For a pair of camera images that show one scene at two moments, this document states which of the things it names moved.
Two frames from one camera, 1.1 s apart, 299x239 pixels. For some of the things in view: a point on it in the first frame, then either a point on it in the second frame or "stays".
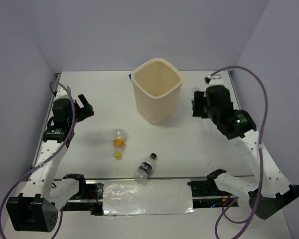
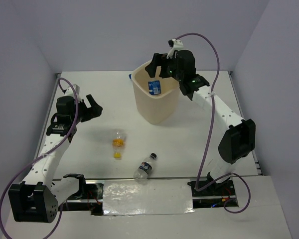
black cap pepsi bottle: (145, 167) stays
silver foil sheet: (156, 196) stays
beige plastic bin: (157, 84) stays
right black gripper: (199, 98) → (157, 60)
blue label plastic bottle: (205, 122) → (154, 87)
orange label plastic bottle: (119, 140) stays
